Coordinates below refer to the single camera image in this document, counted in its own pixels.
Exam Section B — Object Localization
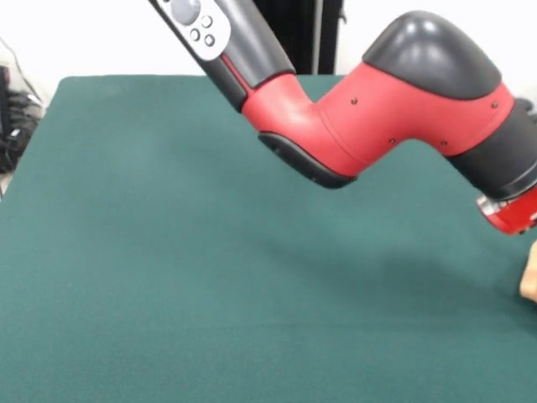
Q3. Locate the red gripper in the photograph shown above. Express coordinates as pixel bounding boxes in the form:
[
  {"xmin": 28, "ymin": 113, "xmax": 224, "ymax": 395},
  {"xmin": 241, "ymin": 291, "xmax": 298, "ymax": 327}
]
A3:
[{"xmin": 485, "ymin": 192, "xmax": 537, "ymax": 237}]

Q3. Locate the tan terry towel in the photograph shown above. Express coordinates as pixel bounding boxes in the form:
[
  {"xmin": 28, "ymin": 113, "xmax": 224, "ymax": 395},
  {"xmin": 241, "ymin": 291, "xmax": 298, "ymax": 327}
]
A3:
[{"xmin": 519, "ymin": 241, "xmax": 537, "ymax": 301}]

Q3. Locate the dark green tablecloth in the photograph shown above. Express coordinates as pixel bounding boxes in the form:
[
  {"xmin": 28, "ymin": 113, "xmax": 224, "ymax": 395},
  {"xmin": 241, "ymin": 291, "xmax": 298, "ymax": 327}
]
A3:
[{"xmin": 0, "ymin": 74, "xmax": 537, "ymax": 403}]

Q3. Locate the black equipment pile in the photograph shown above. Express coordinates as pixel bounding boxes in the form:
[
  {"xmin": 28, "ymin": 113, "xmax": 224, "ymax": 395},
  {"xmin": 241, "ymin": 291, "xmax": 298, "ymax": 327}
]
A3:
[{"xmin": 0, "ymin": 62, "xmax": 45, "ymax": 175}]

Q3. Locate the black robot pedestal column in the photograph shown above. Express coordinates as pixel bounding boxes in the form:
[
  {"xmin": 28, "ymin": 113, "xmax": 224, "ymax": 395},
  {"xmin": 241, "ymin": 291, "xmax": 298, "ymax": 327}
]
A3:
[{"xmin": 268, "ymin": 0, "xmax": 348, "ymax": 76}]

